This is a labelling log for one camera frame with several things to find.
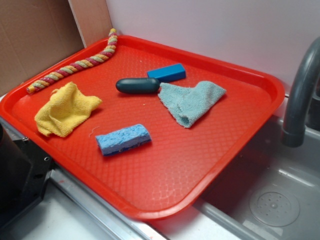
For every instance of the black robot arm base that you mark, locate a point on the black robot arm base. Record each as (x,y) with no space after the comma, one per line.
(24,171)

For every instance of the blue sponge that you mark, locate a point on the blue sponge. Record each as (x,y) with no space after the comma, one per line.
(123,139)

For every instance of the red plastic tray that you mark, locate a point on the red plastic tray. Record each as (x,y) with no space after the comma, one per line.
(166,175)

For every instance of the light blue cloth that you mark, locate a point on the light blue cloth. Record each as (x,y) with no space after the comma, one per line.
(189,104)

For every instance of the dark teal capsule object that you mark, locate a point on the dark teal capsule object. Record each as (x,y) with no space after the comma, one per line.
(147,85)

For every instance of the blue rectangular block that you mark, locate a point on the blue rectangular block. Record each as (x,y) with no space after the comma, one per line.
(169,73)

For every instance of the yellow cloth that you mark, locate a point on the yellow cloth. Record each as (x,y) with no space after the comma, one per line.
(66,109)

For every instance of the grey toy sink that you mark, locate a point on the grey toy sink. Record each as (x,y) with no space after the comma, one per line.
(268,192)

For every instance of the grey faucet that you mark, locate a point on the grey faucet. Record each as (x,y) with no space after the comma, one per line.
(303,105)

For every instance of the brown cardboard panel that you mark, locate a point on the brown cardboard panel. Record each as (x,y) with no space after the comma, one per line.
(36,34)

